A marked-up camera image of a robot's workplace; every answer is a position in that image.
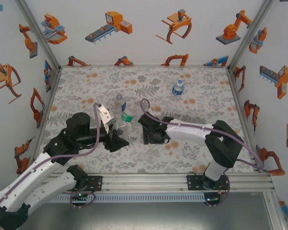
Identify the bottle with wide blue label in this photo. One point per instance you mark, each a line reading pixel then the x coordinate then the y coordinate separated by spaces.
pixel 177 91

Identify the grey floral table cloth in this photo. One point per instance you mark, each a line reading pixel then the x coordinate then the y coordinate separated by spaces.
pixel 86 83

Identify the clear bottle green label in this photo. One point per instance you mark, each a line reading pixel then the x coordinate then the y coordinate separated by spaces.
pixel 127 117

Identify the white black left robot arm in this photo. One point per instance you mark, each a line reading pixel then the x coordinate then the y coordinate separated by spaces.
pixel 38 189

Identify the aluminium frame rail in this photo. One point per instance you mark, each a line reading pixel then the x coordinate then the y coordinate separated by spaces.
pixel 238 103
pixel 134 65
pixel 49 107

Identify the aluminium frame post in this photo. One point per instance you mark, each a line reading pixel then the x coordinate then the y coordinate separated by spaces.
pixel 274 215
pixel 40 36
pixel 249 36

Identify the circuit board with green light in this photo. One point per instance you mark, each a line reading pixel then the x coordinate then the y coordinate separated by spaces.
pixel 79 195
pixel 212 199

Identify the wide aluminium base rail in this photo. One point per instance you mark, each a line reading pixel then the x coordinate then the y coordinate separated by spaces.
pixel 146 182

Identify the clear bottle small blue label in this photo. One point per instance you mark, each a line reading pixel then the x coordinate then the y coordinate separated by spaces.
pixel 118 103

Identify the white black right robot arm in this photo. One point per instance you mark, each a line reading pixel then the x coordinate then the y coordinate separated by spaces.
pixel 189 130

